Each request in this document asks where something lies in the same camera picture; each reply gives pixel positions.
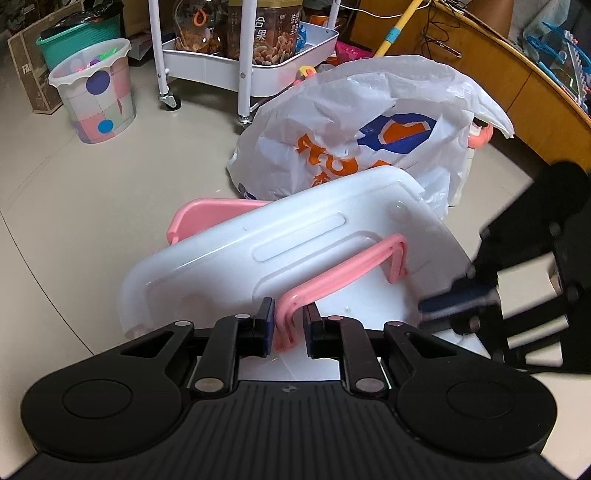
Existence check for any polka dot waste bin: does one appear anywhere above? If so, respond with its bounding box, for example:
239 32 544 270
48 38 138 144

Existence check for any teal plastic basket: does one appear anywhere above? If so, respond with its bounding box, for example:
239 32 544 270
36 14 123 70

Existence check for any white lid with pink handle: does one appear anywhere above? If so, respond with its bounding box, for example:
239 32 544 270
119 165 490 360

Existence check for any glass snack jar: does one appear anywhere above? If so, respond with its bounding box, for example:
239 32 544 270
173 0 232 55

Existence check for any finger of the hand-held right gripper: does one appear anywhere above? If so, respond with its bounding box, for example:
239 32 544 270
418 281 568 337
466 216 560 289

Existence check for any yellow broom handle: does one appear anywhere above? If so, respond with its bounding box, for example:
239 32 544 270
373 0 423 57

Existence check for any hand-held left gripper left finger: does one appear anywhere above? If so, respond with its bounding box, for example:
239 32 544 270
99 298 276 400

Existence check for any pink plastic storage bin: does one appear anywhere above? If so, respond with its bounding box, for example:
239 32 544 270
166 198 273 246

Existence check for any magenta packet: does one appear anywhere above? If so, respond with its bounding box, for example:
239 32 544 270
335 41 372 62

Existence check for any brown cardboard box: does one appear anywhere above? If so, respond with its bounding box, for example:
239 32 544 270
8 4 86 114

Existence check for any white printed plastic bag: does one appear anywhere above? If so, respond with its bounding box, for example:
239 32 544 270
227 55 515 220

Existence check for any blue track toy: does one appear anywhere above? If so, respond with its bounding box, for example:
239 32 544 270
522 21 591 116

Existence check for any nut container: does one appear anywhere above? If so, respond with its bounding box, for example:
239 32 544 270
227 0 303 65

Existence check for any black cable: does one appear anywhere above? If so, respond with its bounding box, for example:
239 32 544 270
422 0 462 58

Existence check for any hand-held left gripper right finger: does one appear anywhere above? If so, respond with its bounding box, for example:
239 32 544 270
302 302 482 400

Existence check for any curved wooden desk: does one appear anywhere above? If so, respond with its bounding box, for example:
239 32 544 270
358 0 591 167

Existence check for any white rolling cart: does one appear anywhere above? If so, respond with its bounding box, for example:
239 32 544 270
148 0 342 125

